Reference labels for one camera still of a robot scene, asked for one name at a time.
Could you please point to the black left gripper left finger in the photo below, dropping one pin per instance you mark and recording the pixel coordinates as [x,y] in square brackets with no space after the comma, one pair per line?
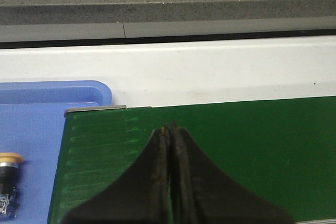
[139,195]

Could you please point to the grey speckled stone counter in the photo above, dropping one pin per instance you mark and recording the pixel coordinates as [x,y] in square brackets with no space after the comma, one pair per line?
[41,20]

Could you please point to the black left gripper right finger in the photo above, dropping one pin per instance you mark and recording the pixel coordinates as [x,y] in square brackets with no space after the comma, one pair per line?
[202,193]

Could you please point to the yellow push button switch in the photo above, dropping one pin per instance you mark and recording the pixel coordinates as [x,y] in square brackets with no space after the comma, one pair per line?
[9,177]

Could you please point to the green conveyor belt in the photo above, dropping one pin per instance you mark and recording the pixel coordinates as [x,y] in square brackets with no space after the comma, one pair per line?
[282,150]

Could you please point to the blue plastic tray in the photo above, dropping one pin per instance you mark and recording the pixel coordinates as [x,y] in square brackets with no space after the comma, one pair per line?
[32,124]

